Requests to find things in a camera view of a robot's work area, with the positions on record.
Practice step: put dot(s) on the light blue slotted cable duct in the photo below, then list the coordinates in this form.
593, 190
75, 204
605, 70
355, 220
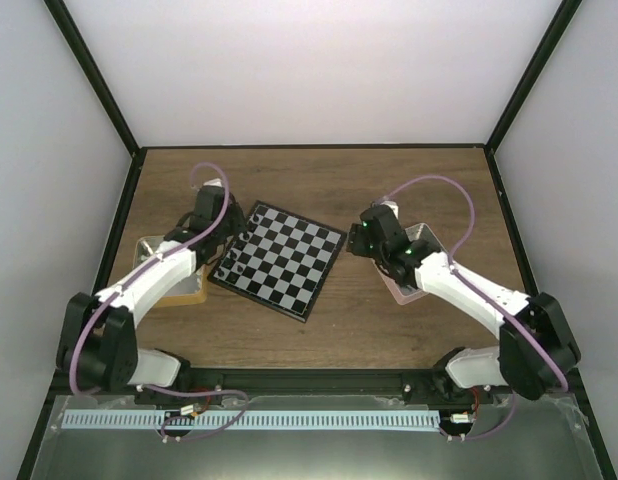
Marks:
408, 420

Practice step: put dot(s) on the orange rimmed metal tray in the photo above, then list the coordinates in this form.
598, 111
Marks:
191, 290

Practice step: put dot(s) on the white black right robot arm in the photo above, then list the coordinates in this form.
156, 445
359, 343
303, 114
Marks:
536, 348

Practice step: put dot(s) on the black and white chessboard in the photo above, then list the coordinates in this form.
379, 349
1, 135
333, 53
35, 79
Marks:
286, 261

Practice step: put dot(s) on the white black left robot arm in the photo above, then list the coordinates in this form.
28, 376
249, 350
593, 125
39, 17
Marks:
98, 346

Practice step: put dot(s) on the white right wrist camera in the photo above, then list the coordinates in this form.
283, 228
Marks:
392, 205

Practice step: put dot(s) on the pink rimmed metal tray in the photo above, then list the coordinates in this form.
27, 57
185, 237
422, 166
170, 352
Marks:
402, 256

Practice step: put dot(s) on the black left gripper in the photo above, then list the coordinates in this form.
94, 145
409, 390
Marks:
240, 225

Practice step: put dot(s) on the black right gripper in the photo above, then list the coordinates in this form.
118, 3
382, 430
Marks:
356, 243

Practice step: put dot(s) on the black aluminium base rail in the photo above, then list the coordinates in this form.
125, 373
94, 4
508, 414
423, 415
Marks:
415, 386

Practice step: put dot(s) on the black enclosure frame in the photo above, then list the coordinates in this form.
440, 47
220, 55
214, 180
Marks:
353, 326

